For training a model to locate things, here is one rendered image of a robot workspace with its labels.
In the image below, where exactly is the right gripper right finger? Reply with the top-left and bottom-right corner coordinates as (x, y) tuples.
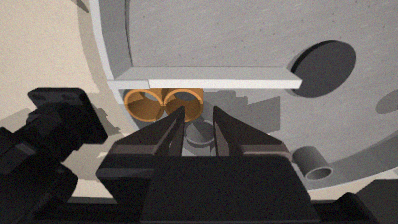
(213, 106), (292, 162)

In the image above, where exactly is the bronze bushing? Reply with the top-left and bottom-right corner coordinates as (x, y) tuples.
(164, 88), (203, 122)
(124, 88), (169, 122)

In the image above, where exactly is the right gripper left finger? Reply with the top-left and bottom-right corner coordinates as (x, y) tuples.
(105, 106), (185, 157)

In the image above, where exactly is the grey metal bushing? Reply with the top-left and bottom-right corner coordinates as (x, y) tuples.
(184, 101), (214, 144)
(210, 140), (216, 156)
(292, 146), (333, 181)

